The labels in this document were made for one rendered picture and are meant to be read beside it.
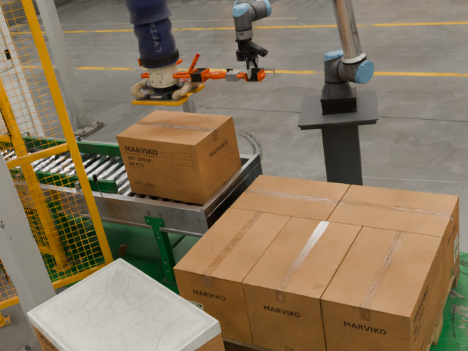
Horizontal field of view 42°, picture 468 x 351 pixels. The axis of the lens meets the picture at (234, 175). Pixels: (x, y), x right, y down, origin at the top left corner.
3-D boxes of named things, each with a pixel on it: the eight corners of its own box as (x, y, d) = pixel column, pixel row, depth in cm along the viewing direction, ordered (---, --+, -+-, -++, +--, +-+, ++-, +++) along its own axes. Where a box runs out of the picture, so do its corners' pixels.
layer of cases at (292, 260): (188, 328, 330) (172, 268, 311) (268, 228, 403) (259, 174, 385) (413, 387, 271) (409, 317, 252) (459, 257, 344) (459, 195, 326)
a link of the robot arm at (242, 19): (253, 3, 314) (238, 8, 309) (257, 27, 320) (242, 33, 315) (242, 1, 321) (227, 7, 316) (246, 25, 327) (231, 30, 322)
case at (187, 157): (131, 192, 392) (115, 136, 374) (168, 164, 420) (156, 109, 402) (208, 206, 360) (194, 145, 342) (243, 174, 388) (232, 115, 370)
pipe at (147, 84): (132, 97, 362) (129, 88, 360) (155, 82, 381) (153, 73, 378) (180, 99, 346) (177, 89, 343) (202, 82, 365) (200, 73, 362)
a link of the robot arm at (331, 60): (336, 73, 407) (335, 47, 399) (355, 77, 394) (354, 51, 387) (319, 79, 399) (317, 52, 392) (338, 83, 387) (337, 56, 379)
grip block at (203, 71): (190, 83, 347) (188, 73, 344) (199, 76, 354) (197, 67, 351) (203, 83, 343) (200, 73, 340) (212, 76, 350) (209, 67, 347)
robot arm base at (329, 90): (320, 89, 411) (320, 75, 407) (349, 87, 410) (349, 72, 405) (323, 99, 394) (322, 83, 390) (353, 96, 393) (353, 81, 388)
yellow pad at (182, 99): (131, 104, 362) (129, 97, 360) (141, 98, 370) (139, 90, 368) (180, 106, 346) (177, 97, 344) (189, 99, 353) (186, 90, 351)
